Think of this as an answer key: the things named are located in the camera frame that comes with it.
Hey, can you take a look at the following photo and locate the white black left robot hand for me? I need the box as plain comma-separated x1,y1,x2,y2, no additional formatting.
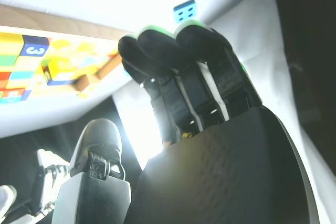
51,20,320,224

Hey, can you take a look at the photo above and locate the yellow cube block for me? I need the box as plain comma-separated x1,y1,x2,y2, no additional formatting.
43,56,79,82

